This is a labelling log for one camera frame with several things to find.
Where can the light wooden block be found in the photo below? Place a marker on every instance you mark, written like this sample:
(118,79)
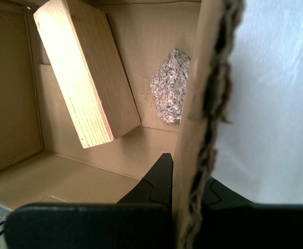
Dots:
(86,77)

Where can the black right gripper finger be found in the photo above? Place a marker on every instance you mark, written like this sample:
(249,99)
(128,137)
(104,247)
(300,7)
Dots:
(270,228)
(89,225)

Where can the white plastic table cover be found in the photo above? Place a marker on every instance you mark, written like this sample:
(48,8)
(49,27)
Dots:
(276,103)

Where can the speckled pink granite rock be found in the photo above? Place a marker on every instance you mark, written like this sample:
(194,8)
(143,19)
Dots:
(171,88)

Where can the brown cardboard box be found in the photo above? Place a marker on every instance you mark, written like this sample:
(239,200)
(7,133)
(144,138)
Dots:
(11,90)

